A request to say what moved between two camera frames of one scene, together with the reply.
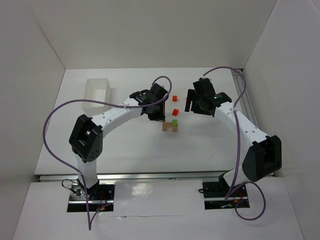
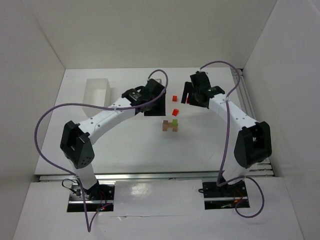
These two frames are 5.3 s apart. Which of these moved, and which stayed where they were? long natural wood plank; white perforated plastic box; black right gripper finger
Moved: black right gripper finger
Stayed: white perforated plastic box; long natural wood plank
